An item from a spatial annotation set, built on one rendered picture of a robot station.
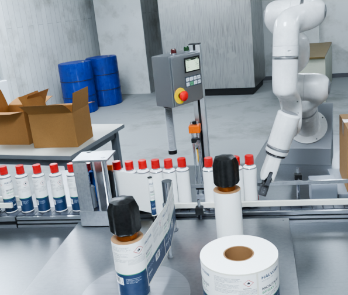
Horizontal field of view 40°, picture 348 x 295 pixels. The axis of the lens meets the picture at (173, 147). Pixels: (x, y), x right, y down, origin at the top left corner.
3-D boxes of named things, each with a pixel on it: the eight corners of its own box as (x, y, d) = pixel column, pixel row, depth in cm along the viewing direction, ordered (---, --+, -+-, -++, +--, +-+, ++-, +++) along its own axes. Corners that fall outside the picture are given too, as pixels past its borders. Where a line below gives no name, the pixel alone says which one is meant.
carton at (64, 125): (19, 153, 330) (7, 99, 319) (54, 132, 376) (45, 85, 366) (73, 151, 318) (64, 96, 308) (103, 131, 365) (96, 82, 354)
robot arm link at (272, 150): (266, 139, 181) (264, 146, 182) (267, 146, 173) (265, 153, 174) (288, 145, 181) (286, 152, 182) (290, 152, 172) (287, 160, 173)
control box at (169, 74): (156, 106, 184) (150, 56, 179) (186, 97, 196) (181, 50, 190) (175, 108, 177) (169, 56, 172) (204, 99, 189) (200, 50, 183)
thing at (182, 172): (178, 209, 189) (173, 160, 183) (180, 204, 193) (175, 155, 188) (191, 209, 188) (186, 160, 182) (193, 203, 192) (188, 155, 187)
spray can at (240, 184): (233, 210, 183) (230, 159, 177) (230, 205, 188) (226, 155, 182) (247, 208, 184) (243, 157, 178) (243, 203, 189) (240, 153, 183)
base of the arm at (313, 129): (283, 140, 240) (278, 122, 225) (293, 107, 247) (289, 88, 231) (322, 147, 232) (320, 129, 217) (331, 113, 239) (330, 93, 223)
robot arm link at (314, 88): (292, 96, 229) (286, 67, 209) (333, 97, 222) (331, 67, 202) (289, 119, 224) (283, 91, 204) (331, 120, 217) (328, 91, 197)
